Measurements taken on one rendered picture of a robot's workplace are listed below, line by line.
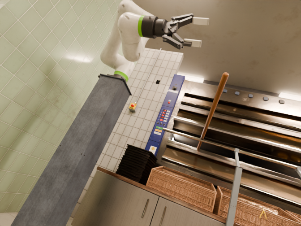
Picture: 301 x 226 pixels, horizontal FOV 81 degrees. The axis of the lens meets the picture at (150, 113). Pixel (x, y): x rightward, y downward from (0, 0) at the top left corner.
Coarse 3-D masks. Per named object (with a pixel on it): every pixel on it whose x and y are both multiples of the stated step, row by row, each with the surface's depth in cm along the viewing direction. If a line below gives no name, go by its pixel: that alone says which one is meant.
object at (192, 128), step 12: (180, 120) 208; (192, 132) 217; (216, 132) 197; (228, 132) 191; (240, 144) 197; (252, 144) 189; (264, 144) 181; (276, 156) 189; (288, 156) 181; (300, 156) 174
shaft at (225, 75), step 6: (222, 78) 89; (222, 84) 93; (222, 90) 98; (216, 96) 104; (216, 102) 109; (210, 114) 125; (210, 120) 134; (204, 126) 149; (204, 132) 157; (198, 144) 193
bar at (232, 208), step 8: (184, 136) 176; (192, 136) 173; (216, 144) 165; (240, 152) 159; (248, 152) 157; (272, 160) 151; (240, 168) 132; (296, 168) 145; (240, 176) 129; (232, 184) 131; (232, 192) 126; (232, 200) 123; (232, 208) 121; (232, 216) 119; (232, 224) 117
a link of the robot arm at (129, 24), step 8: (120, 16) 80; (128, 16) 79; (136, 16) 79; (120, 24) 80; (128, 24) 79; (136, 24) 78; (120, 32) 83; (128, 32) 81; (136, 32) 80; (128, 40) 84; (136, 40) 85
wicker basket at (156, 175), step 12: (156, 168) 166; (168, 168) 196; (156, 180) 183; (168, 180) 147; (180, 180) 145; (168, 192) 143; (180, 192) 178; (204, 192) 138; (216, 192) 137; (192, 204) 135; (204, 204) 134
